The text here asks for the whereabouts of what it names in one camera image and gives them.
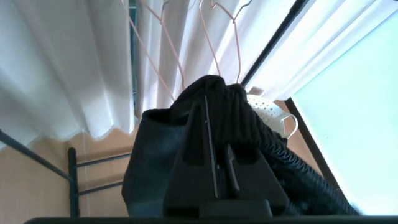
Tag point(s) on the black shorts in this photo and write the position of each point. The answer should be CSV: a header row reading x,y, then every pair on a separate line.
x,y
155,155

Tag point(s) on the beige curtain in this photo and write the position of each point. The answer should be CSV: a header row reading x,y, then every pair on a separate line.
x,y
62,62

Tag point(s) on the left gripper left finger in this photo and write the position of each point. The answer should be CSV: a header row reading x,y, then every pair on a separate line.
x,y
192,180

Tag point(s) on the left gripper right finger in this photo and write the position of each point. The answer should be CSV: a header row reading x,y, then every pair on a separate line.
x,y
255,183

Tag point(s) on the black clothes rack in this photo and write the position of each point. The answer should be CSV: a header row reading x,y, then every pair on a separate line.
x,y
73,180

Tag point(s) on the white laundry basket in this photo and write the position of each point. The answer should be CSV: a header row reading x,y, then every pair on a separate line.
x,y
267,110

